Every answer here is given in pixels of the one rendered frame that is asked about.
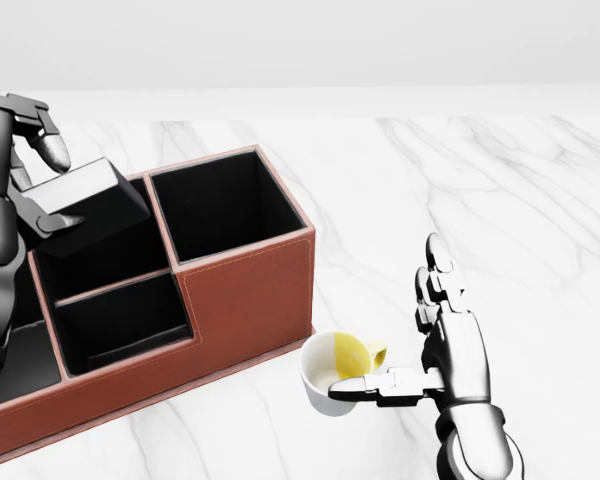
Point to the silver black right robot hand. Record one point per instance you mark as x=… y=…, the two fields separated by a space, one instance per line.
x=460 y=360

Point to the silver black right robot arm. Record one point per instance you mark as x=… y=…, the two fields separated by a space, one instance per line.
x=480 y=440

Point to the white and yellow mug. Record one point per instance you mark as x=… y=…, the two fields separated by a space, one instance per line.
x=320 y=365

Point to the red-brown desk caddy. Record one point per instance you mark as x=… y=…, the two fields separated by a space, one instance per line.
x=250 y=295

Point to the black book with white pages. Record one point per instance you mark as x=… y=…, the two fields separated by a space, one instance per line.
x=97 y=222

